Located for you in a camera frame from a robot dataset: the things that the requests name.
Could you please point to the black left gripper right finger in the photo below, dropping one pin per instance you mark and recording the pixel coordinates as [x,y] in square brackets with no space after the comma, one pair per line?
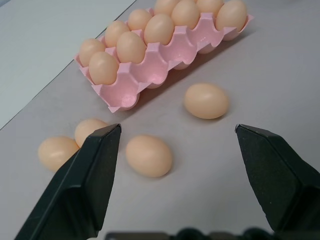
[280,180]

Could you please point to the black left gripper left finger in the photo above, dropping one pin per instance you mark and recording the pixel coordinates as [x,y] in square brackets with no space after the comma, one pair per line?
[82,185]

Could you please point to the pink egg tray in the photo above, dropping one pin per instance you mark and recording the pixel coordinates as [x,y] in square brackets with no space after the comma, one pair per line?
[160,65]

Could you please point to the beige egg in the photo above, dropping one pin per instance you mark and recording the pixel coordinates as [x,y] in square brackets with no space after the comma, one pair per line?
[206,101]
[149,156]
[115,32]
[185,14]
[88,50]
[130,47]
[56,152]
[138,18]
[231,15]
[103,67]
[88,130]
[158,28]
[165,5]
[208,5]

